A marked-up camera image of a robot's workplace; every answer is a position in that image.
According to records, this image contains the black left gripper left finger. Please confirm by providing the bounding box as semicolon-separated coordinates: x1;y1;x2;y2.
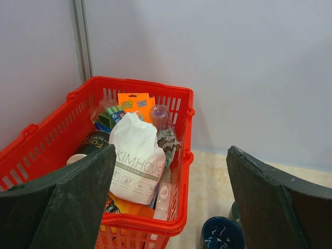
1;145;116;248

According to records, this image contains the orange dotted box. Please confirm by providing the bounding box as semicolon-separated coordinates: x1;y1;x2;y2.
118;93;155;123

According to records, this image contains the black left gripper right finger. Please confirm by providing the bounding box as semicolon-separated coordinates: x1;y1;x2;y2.
226;146;331;248

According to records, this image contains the white cloth bag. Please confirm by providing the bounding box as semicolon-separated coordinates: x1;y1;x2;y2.
109;113;165;205

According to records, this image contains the dark green mug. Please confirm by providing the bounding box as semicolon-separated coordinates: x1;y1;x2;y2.
228;202;241;227

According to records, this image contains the red plastic basket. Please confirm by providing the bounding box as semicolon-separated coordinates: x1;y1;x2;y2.
1;76;195;248

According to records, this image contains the dark blue mug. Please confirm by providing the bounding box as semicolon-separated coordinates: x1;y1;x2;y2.
199;216;246;249

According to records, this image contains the black cylindrical can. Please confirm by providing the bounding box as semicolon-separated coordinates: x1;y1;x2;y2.
74;130;110;156

